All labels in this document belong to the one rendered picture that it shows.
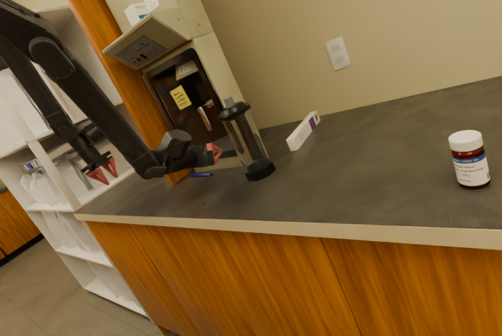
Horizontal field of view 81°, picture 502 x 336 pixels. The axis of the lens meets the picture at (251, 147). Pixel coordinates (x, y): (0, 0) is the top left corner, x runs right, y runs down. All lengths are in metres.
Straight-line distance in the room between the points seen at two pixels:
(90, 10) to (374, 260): 1.21
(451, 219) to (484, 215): 0.04
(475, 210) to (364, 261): 0.25
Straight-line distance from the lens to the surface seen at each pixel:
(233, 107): 0.87
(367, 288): 0.78
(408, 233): 0.59
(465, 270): 0.67
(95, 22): 1.31
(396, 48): 1.20
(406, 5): 1.18
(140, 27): 1.01
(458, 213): 0.59
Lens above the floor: 1.30
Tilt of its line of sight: 17 degrees down
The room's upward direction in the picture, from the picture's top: 24 degrees counter-clockwise
